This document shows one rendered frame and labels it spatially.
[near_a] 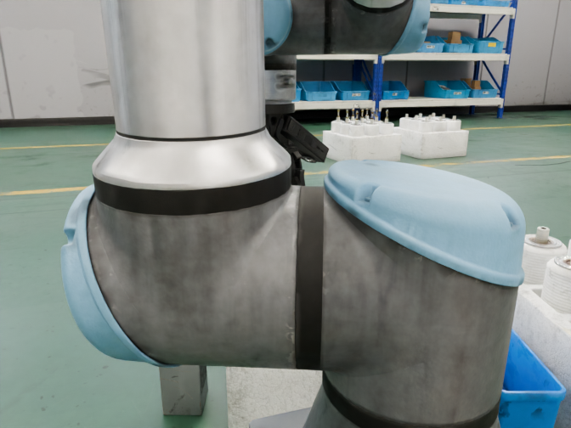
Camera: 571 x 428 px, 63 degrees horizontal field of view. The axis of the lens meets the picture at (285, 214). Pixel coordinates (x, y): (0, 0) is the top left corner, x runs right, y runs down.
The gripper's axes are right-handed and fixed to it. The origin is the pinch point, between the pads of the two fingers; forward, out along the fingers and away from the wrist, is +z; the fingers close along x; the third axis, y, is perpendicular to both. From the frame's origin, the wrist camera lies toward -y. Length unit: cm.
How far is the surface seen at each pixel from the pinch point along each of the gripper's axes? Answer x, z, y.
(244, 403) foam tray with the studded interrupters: 1.5, 25.0, 9.5
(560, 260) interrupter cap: 29, 9, -44
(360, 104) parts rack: -277, 10, -409
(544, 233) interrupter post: 23, 7, -52
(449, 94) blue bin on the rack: -222, 1, -516
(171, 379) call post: -14.2, 26.9, 12.7
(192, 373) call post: -11.5, 25.7, 10.1
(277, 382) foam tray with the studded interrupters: 5.2, 21.1, 6.0
